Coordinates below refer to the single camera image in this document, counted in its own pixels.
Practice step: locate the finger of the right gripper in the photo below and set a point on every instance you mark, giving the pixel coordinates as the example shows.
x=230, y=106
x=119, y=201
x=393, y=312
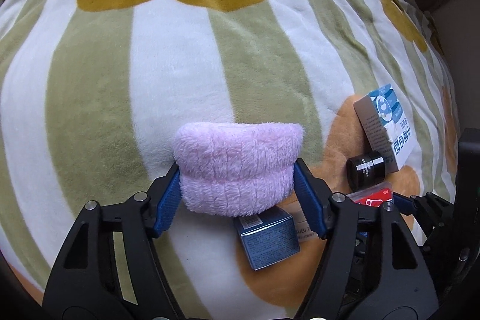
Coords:
x=408, y=205

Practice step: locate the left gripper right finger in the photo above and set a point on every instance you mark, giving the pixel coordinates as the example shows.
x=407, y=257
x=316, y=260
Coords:
x=371, y=267

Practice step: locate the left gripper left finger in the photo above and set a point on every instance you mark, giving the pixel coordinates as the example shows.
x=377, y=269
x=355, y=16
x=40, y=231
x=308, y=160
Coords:
x=108, y=266

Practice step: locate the red white plastic packet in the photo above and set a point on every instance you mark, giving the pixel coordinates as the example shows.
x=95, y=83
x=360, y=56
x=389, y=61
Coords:
x=373, y=196

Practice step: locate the black round jar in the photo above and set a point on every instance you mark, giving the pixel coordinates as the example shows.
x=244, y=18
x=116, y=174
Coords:
x=365, y=170

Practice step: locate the blue white large box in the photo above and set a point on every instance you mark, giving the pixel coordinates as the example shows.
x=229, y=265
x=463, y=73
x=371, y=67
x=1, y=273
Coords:
x=386, y=126

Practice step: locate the dark blue small box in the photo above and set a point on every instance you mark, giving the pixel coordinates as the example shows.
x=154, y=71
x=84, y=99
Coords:
x=267, y=238

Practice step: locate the pink fluffy towel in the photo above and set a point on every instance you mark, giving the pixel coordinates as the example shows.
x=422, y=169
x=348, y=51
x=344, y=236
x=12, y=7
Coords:
x=234, y=170

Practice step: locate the green striped floral blanket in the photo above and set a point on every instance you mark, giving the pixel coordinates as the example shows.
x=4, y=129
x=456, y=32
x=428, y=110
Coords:
x=94, y=91

